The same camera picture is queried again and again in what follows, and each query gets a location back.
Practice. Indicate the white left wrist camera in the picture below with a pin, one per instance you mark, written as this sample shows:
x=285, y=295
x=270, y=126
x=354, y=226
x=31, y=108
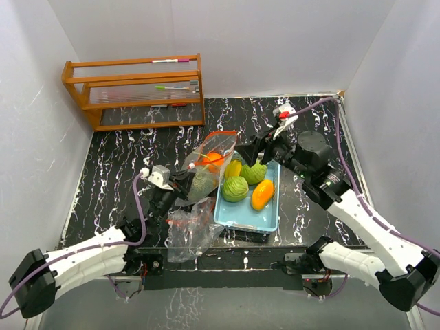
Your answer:
x=158, y=176

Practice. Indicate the netted green melon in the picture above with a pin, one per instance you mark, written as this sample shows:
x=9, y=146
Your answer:
x=203, y=183

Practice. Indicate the wooden shelf rack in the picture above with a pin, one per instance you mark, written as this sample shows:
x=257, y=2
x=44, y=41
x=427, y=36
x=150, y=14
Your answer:
x=129, y=84

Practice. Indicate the green cabbage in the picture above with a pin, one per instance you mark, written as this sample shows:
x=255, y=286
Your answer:
x=254, y=174
x=235, y=189

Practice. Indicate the light blue plastic basket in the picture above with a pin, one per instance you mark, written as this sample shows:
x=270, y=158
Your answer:
x=242, y=216

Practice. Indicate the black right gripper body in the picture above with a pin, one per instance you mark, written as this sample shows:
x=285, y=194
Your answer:
x=278, y=150

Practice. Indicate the pink white marker pen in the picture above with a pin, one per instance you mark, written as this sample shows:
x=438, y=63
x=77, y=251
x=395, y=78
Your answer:
x=171, y=60

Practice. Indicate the orange fruit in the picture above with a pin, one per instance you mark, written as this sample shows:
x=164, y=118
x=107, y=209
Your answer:
x=213, y=162

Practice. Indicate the clear orange-zip bag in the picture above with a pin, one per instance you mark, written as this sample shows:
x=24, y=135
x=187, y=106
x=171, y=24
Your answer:
x=222, y=142
x=190, y=234

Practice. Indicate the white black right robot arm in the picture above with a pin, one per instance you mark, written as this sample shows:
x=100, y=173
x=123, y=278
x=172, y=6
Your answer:
x=400, y=270

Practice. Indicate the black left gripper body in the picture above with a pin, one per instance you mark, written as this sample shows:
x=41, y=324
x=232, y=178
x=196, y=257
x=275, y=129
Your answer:
x=165, y=200

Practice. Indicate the yellow starfruit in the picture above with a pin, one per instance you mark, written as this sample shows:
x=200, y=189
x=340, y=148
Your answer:
x=233, y=169

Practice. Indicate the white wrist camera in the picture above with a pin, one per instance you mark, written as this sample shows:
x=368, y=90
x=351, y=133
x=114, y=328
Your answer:
x=285, y=115
x=158, y=176

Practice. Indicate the green capped marker pen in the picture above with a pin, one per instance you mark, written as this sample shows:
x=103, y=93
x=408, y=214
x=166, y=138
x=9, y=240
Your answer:
x=162, y=87

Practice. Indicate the orange yellow mango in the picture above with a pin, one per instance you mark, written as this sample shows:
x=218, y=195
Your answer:
x=262, y=194

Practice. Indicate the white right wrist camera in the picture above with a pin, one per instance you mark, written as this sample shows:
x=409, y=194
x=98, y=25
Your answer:
x=285, y=115

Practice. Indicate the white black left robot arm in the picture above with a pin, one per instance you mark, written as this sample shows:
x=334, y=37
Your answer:
x=43, y=277

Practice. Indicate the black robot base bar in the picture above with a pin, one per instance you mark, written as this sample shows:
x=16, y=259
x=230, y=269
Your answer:
x=219, y=267

